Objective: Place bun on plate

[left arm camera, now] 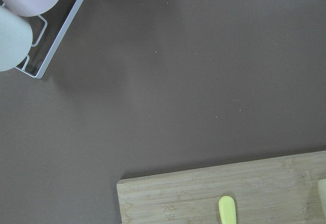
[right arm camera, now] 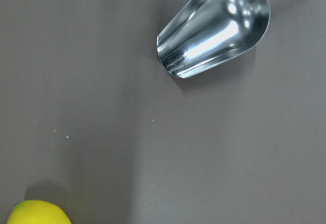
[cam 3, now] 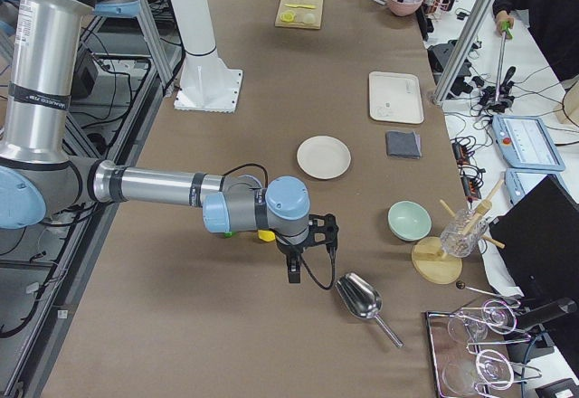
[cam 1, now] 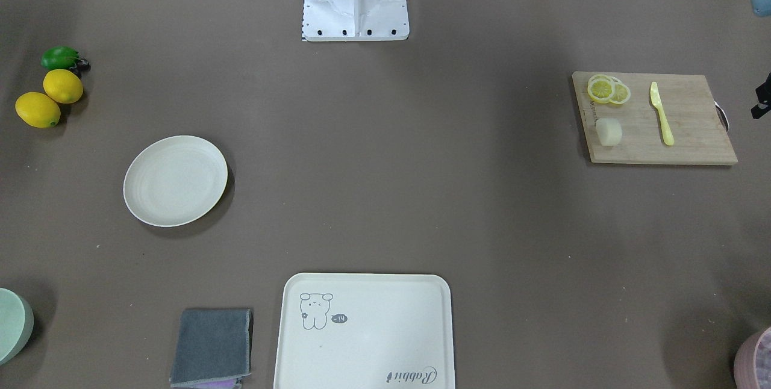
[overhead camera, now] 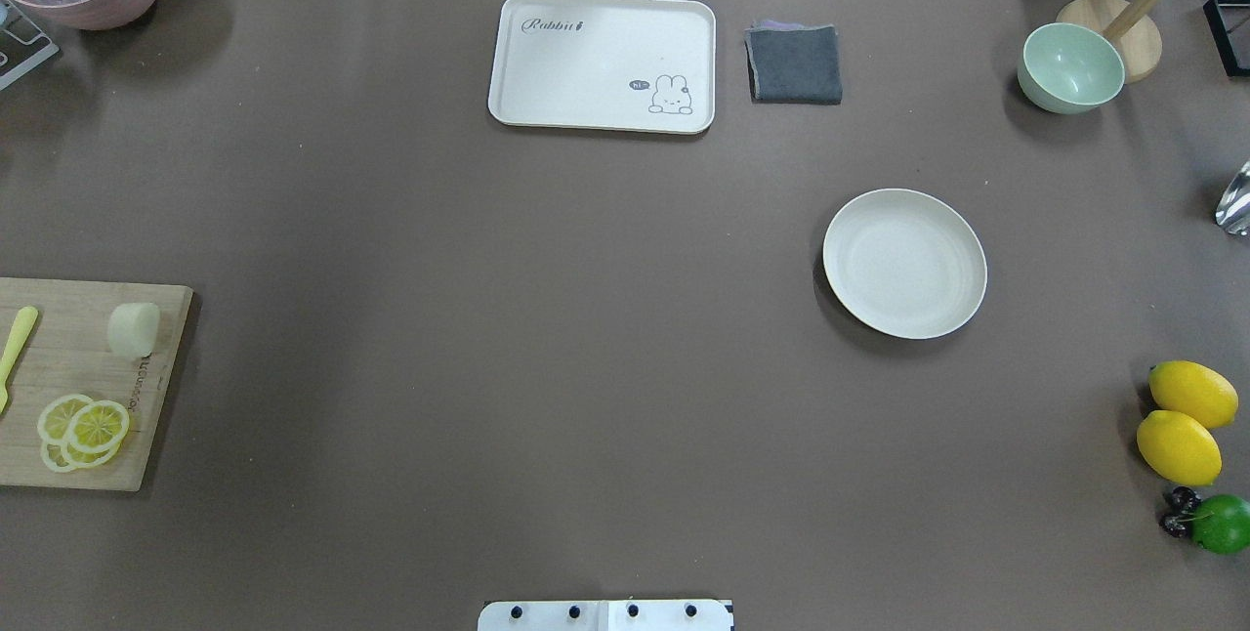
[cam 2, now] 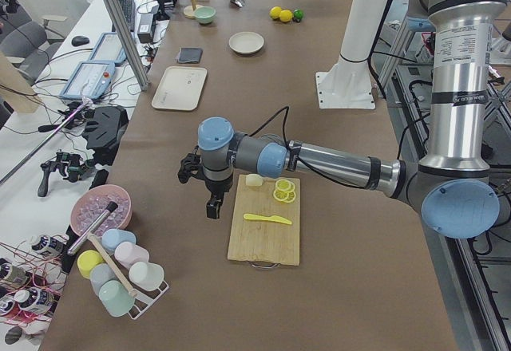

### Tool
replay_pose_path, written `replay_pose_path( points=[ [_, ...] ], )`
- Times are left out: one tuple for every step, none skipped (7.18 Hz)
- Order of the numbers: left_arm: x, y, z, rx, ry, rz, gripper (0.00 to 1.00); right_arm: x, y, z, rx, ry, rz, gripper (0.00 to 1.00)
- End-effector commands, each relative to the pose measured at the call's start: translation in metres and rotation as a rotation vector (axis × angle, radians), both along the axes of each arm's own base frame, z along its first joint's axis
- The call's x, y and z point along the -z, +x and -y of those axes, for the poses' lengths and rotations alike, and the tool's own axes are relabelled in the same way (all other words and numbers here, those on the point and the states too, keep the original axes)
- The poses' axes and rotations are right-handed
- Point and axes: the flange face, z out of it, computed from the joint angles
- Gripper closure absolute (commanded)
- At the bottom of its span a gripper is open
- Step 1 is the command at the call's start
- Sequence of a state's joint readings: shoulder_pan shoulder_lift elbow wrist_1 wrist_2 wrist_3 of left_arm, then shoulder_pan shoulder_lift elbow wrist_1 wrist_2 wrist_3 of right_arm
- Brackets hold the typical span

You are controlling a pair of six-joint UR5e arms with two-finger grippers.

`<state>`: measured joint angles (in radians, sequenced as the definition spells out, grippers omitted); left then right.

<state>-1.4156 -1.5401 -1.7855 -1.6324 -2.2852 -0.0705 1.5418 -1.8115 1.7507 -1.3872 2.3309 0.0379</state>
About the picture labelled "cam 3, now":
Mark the clear glass cup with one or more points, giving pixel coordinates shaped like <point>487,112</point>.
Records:
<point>456,242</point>

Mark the blue teach pendant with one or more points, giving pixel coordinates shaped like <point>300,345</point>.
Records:
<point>519,182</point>
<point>524,142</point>

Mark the wooden cutting board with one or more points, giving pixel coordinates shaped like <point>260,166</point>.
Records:
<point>318,12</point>

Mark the wooden cup stand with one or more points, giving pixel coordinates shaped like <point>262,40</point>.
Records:
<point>439,259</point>

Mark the upper wine glass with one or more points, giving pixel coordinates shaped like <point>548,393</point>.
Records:
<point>472,324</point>

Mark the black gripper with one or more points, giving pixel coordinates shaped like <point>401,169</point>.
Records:
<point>289,251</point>

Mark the aluminium frame post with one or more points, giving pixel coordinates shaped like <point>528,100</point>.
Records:
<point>460,51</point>

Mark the mint green bowl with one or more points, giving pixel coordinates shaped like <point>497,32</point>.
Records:
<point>409,221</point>

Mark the lemon slices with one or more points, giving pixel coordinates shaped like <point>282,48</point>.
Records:
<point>287,17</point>

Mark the yellow plastic knife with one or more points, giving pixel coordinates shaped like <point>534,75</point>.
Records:
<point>302,6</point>

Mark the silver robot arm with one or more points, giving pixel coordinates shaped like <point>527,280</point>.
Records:
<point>38,179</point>

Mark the metal grabber stick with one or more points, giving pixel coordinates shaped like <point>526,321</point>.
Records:
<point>502,100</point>

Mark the metal glass rack tray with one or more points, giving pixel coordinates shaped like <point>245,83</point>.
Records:
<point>443,349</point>

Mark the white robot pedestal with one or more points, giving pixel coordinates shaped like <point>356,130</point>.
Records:
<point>206,83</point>

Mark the black monitor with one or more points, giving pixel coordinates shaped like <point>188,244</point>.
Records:
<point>540,234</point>

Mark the wine glass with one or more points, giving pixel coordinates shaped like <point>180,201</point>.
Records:
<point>482,375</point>
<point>472,324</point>

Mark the grey folded cloth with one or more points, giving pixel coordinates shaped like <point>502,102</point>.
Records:
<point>403,144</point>

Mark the cream round plate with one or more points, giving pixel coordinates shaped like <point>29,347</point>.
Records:
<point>323,157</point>

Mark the lower wine glass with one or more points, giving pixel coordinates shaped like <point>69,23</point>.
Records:
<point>482,375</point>

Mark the person in black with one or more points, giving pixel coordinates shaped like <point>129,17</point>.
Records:
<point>554,27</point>

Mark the yellow lemon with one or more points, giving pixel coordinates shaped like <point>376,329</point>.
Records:
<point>266,236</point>

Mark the pale round bun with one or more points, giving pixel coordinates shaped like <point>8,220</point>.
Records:
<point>308,19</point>

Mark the metal scoop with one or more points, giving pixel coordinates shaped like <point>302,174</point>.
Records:
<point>363,301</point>

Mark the cream rectangular tray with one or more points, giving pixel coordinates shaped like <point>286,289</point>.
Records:
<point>395,97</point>

